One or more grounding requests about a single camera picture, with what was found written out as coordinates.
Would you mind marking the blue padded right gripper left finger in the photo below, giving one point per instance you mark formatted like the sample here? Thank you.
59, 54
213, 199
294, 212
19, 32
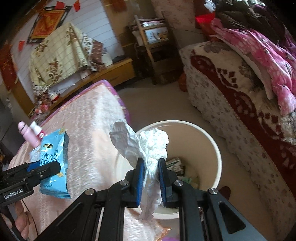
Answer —
139, 177

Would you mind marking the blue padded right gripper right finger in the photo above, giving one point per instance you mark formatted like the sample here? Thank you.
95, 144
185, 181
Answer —
162, 180

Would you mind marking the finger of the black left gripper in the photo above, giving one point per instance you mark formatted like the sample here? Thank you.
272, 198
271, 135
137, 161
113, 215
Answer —
40, 172

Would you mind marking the white paper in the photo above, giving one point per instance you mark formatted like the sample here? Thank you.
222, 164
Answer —
150, 146

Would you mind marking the blue snack bag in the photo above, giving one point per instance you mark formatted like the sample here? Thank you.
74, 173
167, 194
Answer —
54, 154

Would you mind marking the white plastic trash bin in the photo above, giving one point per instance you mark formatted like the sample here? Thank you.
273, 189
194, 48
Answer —
193, 165

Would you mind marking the person's left hand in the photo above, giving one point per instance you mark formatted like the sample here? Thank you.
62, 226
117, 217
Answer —
22, 220

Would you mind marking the white bottle pink label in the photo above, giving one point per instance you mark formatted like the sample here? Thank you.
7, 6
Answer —
38, 131

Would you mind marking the pink thermos bottle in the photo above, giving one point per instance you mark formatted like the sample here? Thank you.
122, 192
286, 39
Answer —
28, 134

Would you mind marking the wooden TV cabinet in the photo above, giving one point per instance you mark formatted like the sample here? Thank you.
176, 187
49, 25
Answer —
115, 74

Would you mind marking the pink quilted table cover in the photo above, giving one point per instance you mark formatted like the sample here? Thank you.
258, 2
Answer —
92, 158

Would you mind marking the floral brown white sofa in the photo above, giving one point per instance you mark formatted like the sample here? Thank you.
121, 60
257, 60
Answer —
229, 95

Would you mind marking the floral cloth covered television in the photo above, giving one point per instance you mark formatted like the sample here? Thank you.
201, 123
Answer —
64, 52

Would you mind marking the framed red gold picture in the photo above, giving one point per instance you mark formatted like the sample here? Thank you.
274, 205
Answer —
48, 20

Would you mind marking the pink floral blanket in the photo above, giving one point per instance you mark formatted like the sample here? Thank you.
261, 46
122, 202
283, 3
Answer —
279, 63

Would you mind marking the red wall hanging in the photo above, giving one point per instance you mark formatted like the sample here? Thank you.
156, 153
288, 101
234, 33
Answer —
8, 72

